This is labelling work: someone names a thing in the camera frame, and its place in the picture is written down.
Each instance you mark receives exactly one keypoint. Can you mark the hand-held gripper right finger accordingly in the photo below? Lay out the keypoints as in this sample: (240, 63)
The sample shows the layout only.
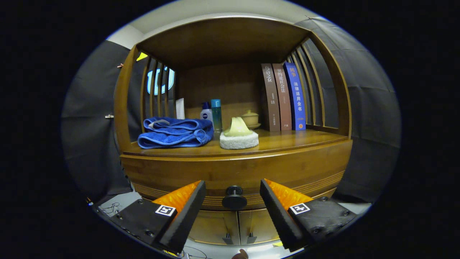
(278, 216)

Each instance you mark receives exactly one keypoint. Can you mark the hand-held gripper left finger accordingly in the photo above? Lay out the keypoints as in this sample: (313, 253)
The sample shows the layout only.
(187, 219)

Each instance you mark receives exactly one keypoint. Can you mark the wooden countertop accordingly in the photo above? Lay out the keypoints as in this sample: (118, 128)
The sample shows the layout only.
(287, 140)

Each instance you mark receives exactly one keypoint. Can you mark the brown wooden cabinet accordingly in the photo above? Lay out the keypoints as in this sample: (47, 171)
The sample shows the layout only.
(222, 43)

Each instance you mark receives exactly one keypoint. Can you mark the yellow tape scrap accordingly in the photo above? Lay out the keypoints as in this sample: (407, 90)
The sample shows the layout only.
(277, 244)

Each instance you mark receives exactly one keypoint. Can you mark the blue folded towel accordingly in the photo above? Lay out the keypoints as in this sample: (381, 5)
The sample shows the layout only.
(172, 135)

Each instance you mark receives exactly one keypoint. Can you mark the beige lidded teacup with saucer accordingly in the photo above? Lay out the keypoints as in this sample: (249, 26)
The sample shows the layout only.
(250, 118)

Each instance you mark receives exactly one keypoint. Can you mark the white bottle with blue cap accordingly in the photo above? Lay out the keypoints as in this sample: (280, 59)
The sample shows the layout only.
(206, 113)

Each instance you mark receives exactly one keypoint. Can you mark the teal clear bottle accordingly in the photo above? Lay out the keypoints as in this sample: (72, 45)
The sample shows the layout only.
(216, 115)

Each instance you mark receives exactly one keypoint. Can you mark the white tube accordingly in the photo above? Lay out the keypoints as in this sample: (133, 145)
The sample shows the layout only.
(180, 109)

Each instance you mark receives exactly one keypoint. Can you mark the reddish brown book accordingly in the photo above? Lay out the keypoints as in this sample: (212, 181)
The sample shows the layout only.
(283, 100)

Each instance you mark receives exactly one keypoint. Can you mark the dark brown book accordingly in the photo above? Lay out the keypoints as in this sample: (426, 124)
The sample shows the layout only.
(271, 100)

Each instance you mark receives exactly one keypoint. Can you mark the blue book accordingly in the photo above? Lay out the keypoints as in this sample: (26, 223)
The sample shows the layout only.
(296, 100)

